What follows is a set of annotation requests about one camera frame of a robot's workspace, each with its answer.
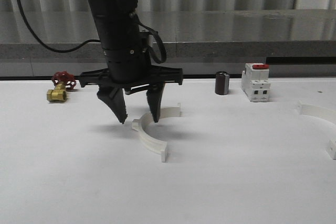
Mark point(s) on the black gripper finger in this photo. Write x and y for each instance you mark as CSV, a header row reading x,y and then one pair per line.
x,y
114,99
154,97

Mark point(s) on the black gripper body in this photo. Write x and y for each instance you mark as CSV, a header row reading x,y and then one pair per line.
x,y
128,68

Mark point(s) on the white half clamp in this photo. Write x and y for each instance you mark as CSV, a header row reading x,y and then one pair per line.
x,y
156,137
321,114

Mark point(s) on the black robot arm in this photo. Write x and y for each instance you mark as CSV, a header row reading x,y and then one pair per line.
x,y
118,26

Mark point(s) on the black cylindrical capacitor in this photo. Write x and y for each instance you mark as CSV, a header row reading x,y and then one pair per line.
x,y
222,83

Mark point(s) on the grey stone counter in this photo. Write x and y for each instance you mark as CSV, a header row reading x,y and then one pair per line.
x,y
295,43

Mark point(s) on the brass valve red handle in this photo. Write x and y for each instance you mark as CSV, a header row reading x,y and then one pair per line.
x,y
62,81

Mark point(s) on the white circuit breaker red switch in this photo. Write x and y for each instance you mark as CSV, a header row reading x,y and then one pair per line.
x,y
255,82

